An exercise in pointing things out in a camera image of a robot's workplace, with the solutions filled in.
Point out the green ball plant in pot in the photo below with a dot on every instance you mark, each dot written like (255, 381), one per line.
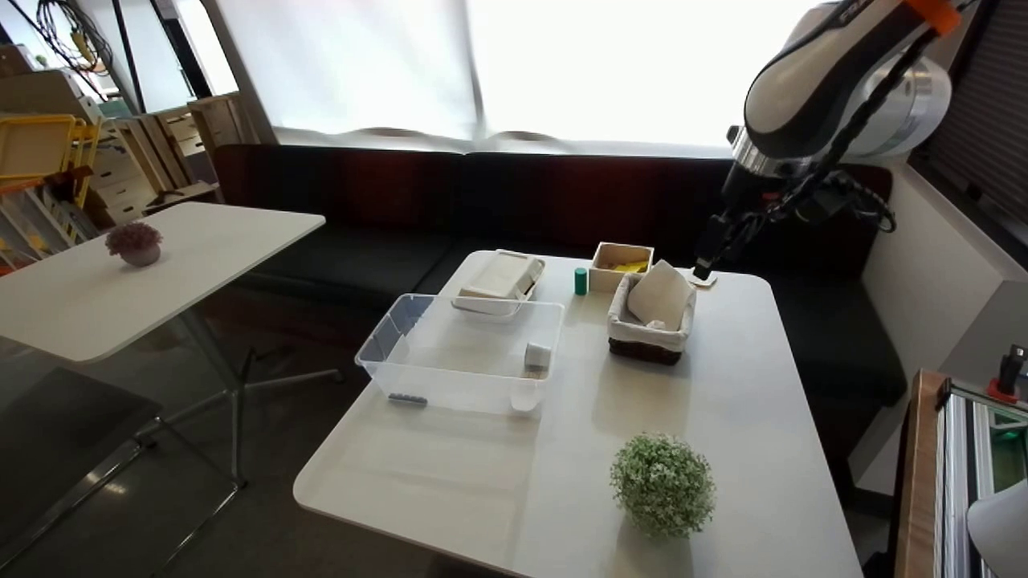
(662, 487)

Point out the clear plastic storage container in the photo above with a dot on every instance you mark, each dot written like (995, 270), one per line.
(461, 363)

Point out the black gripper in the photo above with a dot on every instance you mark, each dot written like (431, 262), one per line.
(738, 227)

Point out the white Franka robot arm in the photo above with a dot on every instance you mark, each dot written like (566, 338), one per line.
(815, 96)

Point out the small dark flat object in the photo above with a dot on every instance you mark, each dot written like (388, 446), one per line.
(409, 404)

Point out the yellow item in wooden box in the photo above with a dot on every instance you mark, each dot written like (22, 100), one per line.
(631, 267)

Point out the small open wooden box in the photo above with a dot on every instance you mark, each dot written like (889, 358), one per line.
(606, 278)

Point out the wooden mounting board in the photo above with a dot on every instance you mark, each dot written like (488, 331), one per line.
(920, 483)

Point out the aluminium profile frame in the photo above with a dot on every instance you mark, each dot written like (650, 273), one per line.
(966, 470)

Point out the dark window blind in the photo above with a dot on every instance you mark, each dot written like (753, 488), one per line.
(984, 131)

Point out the small white cube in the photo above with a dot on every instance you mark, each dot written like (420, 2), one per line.
(539, 358)

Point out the beige foam takeaway box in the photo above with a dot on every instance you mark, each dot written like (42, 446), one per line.
(500, 284)

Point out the white window blind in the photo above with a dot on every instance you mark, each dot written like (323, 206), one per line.
(482, 65)

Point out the white folding table with pot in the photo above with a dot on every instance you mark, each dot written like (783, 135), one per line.
(163, 278)

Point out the orange and black clamp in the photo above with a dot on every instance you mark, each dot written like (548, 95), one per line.
(1010, 375)

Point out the reddish plant in pot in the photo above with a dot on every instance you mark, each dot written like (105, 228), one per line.
(133, 244)

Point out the yellow metal frame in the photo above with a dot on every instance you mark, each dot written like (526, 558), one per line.
(42, 145)

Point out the wooden shelving unit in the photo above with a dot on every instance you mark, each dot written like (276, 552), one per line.
(163, 148)

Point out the small green block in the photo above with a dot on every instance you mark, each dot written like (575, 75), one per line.
(582, 284)

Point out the white square folding table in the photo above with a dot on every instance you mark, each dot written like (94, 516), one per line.
(482, 487)

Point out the black bin with white liner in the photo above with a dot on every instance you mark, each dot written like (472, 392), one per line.
(646, 342)

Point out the dark sofa bench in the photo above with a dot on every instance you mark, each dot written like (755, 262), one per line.
(375, 203)

